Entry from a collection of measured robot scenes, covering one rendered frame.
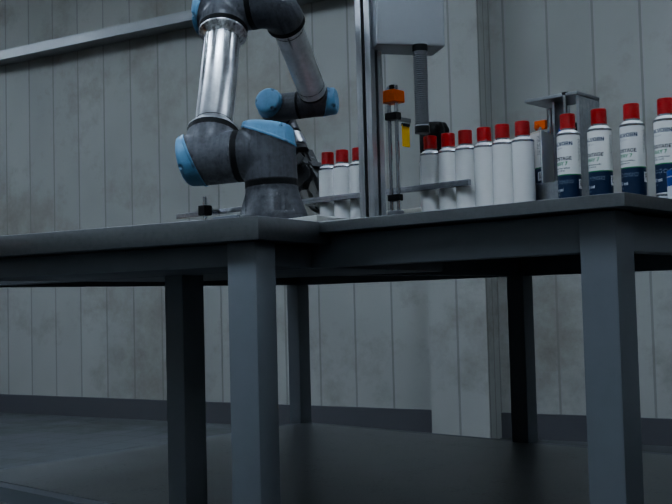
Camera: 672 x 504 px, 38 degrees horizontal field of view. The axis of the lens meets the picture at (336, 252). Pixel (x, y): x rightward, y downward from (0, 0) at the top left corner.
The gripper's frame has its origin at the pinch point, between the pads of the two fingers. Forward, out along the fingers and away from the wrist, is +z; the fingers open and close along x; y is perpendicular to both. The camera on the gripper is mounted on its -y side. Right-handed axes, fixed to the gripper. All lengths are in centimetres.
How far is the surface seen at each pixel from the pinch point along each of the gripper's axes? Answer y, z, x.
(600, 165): -2, 40, -74
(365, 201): -16.2, 16.5, -25.7
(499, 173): -2, 27, -53
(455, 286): 198, -30, 91
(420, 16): -9, -15, -58
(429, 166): -1.9, 13.3, -37.5
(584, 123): 8, 26, -73
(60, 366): 158, -132, 355
